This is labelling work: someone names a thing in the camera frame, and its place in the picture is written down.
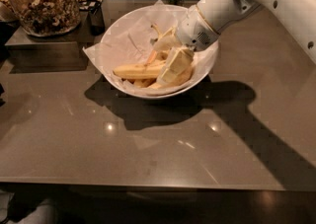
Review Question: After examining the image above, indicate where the yellow banana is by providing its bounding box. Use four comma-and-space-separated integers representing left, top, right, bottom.
113, 61, 165, 79
149, 66, 194, 89

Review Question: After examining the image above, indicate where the white bowl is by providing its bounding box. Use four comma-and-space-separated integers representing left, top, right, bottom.
97, 4, 219, 100

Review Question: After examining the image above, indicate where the dark metal stand box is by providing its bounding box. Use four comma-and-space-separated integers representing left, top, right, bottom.
5, 12, 95, 73

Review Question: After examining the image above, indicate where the glass jar of nuts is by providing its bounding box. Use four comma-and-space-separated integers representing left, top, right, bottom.
9, 0, 81, 37

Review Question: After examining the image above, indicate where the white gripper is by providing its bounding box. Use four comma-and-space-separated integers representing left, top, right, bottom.
153, 5, 219, 85

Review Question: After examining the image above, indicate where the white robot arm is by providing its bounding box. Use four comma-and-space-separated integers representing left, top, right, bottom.
154, 0, 316, 85

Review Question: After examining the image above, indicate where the white paper liner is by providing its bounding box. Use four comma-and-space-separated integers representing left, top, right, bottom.
82, 0, 219, 97

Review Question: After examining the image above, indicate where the upright back banana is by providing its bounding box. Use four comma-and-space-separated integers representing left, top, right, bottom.
148, 24, 175, 62

